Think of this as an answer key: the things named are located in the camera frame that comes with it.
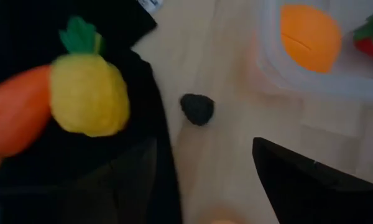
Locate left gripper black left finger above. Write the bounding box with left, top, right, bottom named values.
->
left=62, top=138, right=159, bottom=224

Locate red toy strawberry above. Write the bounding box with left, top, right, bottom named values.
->
left=352, top=11, right=373, bottom=64

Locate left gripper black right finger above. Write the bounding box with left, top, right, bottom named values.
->
left=252, top=136, right=373, bottom=224

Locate small dark round lump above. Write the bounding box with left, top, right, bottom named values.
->
left=179, top=93, right=216, bottom=127

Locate clear plastic tupperware container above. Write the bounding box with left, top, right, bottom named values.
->
left=255, top=0, right=373, bottom=105

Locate orange toy fruit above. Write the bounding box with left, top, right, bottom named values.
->
left=279, top=3, right=343, bottom=75

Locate black cloth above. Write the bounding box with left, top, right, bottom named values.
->
left=0, top=0, right=183, bottom=224

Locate toy carrot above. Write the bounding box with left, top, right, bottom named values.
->
left=0, top=64, right=54, bottom=179

